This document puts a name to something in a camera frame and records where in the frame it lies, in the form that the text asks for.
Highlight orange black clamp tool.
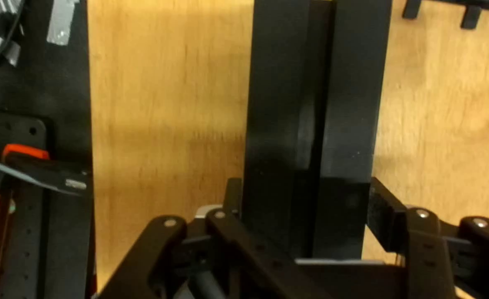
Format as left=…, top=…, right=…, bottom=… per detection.
left=0, top=110, right=95, bottom=299

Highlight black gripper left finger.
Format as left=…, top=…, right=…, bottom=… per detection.
left=98, top=210, right=333, bottom=299

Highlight black track piece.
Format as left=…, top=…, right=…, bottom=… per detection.
left=241, top=0, right=393, bottom=260

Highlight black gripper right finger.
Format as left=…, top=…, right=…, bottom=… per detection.
left=368, top=178, right=489, bottom=299

